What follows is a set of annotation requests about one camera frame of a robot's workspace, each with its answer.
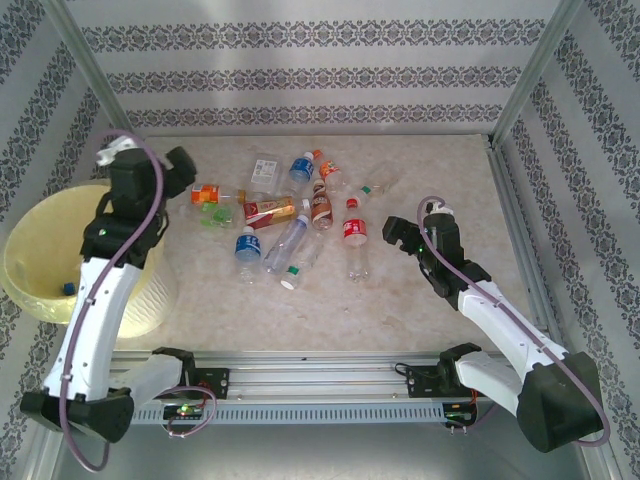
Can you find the brown label bottle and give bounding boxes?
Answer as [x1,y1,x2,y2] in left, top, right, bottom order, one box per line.
[308,178,335,232]

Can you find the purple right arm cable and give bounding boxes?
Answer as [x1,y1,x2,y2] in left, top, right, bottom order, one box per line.
[418,195,612,447]

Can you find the aluminium right side rail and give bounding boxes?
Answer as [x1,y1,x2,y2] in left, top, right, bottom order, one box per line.
[485,134,556,341]

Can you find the aluminium right frame post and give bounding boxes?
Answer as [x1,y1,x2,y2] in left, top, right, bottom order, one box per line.
[492,0,585,147]

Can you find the white label clear bottle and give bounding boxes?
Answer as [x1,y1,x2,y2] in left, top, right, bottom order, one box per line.
[248,157,282,202]

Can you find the orange white label bottle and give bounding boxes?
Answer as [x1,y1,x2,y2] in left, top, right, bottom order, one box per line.
[189,183,247,207]

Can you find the aluminium frame post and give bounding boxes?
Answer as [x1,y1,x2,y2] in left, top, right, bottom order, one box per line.
[492,0,585,147]
[47,0,141,146]

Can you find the white cap clear bottle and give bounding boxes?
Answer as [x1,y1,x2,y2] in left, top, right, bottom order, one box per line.
[279,234,325,292]

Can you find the orange label bottle orange cap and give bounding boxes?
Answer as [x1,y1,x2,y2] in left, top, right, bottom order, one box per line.
[312,148,349,194]

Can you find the right controller board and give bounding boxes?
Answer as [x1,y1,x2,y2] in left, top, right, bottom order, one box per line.
[443,402,479,427]

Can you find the controller board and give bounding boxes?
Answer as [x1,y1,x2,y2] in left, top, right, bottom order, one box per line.
[163,404,205,420]
[443,402,479,427]

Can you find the clear bottle green ring cap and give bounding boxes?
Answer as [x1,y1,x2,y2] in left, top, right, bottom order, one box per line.
[353,180,399,202]

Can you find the left controller board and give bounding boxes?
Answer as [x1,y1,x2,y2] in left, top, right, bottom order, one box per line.
[163,404,205,420]

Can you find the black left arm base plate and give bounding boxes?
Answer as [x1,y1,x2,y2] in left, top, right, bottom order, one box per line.
[192,368,231,400]

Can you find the aluminium mounting rail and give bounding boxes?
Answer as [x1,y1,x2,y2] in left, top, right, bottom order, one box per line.
[109,349,506,403]

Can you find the red gold label bottle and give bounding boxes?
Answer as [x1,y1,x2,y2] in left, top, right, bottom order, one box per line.
[242,194,311,232]

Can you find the grey slotted cable duct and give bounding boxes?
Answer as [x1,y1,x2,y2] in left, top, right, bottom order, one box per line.
[132,402,447,425]

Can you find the grey metal base panel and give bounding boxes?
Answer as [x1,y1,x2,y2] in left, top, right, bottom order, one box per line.
[114,423,589,480]

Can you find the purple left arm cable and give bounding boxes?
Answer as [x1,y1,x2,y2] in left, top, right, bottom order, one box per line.
[58,128,217,474]

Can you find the cream plastic waste bin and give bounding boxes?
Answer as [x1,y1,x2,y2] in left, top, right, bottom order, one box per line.
[2,182,174,341]

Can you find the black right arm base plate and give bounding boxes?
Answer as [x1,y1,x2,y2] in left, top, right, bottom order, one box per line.
[406,366,451,400]

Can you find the aluminium left frame post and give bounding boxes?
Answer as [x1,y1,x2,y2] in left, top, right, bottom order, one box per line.
[47,0,141,146]

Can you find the clear unlabelled plastic bottle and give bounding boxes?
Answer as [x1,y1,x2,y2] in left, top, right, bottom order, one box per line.
[262,212,312,275]

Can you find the red label cola bottle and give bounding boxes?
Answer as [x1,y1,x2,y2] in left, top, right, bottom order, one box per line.
[341,197,372,285]

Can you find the blue label water bottle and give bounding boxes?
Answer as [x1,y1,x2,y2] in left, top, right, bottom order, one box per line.
[287,152,316,194]
[233,224,265,286]

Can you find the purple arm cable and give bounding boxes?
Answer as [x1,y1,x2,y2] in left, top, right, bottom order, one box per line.
[58,128,217,474]
[418,195,612,447]

